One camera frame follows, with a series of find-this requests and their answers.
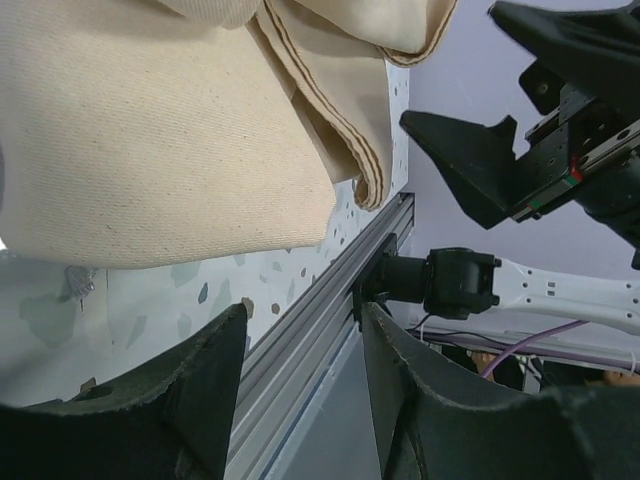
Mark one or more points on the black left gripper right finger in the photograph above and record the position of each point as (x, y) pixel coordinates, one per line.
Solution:
(434, 419)

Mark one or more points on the beige cloth mat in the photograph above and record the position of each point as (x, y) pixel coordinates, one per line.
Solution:
(138, 134)

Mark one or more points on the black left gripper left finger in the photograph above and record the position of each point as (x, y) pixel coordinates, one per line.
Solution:
(169, 418)

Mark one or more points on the aluminium rail frame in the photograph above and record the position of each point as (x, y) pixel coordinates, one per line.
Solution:
(283, 371)

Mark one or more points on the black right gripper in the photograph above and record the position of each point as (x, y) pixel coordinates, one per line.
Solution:
(583, 150)

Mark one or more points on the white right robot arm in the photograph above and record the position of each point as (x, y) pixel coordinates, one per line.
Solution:
(454, 283)

